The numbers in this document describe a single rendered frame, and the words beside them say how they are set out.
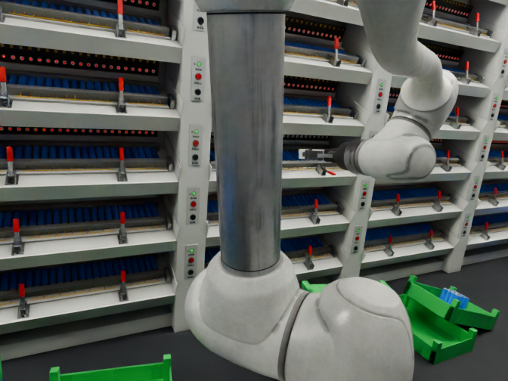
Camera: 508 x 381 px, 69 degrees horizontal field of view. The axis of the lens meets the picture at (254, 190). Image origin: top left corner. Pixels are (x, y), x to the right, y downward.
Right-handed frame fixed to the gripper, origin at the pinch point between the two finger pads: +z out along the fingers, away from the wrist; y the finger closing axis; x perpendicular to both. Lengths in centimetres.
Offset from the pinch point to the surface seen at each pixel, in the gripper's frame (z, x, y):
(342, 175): 17.1, 8.2, -26.0
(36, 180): 17, 8, 74
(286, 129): 14.4, -7.8, 0.6
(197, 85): 10.8, -19.2, 32.4
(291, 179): 16.2, 9.3, -3.2
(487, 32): 15, -54, -101
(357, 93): 18.9, -22.8, -32.8
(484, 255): 30, 56, -138
